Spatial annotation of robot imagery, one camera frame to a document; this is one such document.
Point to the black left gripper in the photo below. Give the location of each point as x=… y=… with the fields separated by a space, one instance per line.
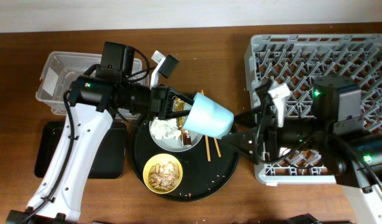
x=161 y=102

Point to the light blue cup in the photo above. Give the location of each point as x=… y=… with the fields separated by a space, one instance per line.
x=208 y=118

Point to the yellow bowl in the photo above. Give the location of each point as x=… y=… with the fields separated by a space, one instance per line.
x=160 y=158

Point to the clear plastic waste bin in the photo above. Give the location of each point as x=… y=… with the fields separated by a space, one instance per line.
x=69 y=66

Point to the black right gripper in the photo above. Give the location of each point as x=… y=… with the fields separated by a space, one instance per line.
x=270 y=131

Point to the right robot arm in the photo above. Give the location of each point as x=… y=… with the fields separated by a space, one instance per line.
x=351 y=153

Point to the gold snack wrapper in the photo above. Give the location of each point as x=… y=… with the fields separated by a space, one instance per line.
x=185 y=135

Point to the grey dishwasher rack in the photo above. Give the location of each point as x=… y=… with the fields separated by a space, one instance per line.
x=297 y=60

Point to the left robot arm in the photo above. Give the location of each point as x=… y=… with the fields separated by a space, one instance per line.
x=92 y=102

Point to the wooden chopstick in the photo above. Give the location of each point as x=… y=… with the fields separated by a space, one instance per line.
x=217 y=147
x=207 y=146

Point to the food scraps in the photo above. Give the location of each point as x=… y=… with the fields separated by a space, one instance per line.
x=164 y=176

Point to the grey plate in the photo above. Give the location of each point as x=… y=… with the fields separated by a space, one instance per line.
x=173 y=145

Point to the black rectangular tray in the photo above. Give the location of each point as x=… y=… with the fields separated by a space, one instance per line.
x=109 y=159

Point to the white label on bin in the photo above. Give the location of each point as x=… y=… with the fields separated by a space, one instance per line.
x=50 y=82

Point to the white tissue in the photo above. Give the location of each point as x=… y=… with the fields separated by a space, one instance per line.
x=165 y=129

